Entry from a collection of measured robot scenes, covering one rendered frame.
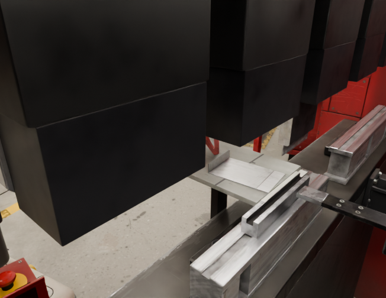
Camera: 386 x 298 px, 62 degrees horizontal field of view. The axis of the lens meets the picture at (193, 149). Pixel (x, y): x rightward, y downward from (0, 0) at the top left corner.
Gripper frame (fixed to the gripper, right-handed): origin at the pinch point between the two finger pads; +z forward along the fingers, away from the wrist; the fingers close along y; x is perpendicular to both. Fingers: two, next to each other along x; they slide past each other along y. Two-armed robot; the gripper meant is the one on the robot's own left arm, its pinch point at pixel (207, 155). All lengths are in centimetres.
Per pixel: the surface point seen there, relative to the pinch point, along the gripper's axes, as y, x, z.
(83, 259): 12, 135, 37
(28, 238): 0, 171, 16
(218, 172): -3.4, -4.3, 3.5
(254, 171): 1.7, -8.7, 6.2
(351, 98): 87, -1, 7
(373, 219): 0.0, -28.3, 17.4
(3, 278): -38.8, 28.3, 6.1
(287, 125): -3.3, -22.5, -1.3
